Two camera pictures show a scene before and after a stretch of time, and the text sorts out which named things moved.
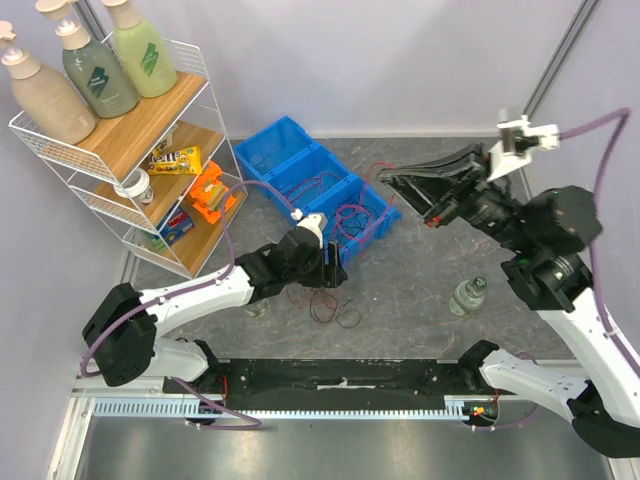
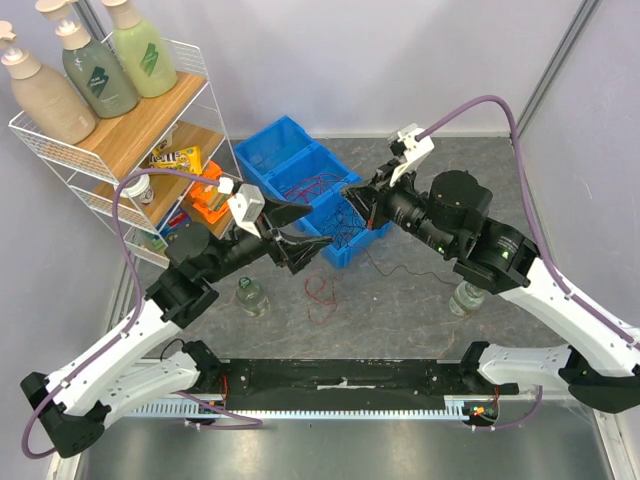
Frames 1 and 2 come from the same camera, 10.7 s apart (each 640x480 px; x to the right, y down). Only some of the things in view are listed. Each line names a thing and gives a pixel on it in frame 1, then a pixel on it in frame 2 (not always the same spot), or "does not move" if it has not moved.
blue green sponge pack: [179, 223] does not move
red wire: [297, 307] → [322, 291]
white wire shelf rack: [162, 175] does not move
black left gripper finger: [334, 272] → [300, 253]
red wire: [356, 222] → [314, 186]
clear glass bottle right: [467, 296] does not move
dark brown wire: [324, 308] → [448, 282]
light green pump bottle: [143, 56] does not move
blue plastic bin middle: [311, 178] does not move
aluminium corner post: [561, 57] does not move
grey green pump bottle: [90, 67] does not move
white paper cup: [136, 185] does not move
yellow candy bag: [184, 161] does not move
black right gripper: [451, 198] → [379, 198]
